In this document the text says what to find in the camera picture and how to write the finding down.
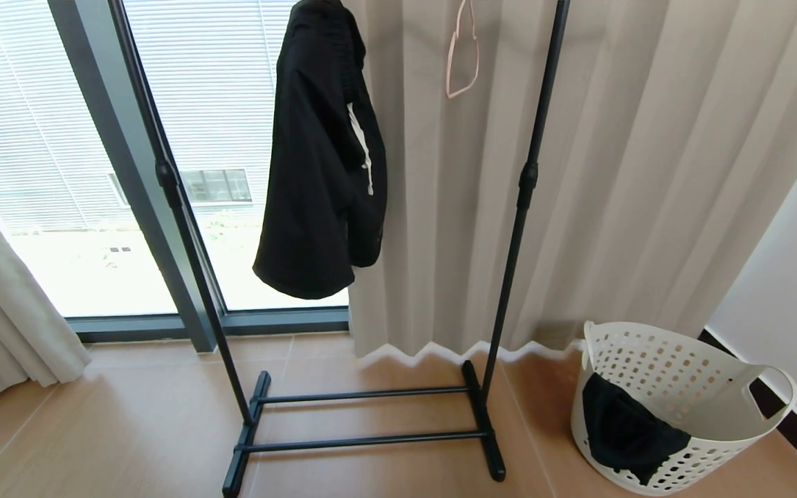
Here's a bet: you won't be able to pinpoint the black shorts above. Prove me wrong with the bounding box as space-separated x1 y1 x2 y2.
253 0 388 301

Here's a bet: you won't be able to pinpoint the pink clothes hanger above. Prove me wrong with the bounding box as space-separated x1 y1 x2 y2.
445 0 481 100

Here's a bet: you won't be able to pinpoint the black garment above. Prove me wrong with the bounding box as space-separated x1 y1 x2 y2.
582 372 691 485

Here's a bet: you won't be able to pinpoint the black clothes rack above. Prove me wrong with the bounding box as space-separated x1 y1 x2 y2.
109 0 571 498

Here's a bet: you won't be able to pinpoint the white laundry basket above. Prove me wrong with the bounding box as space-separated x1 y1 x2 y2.
570 320 797 496

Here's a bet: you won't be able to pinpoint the beige curtain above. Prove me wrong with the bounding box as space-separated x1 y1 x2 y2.
342 0 797 362
0 159 92 405

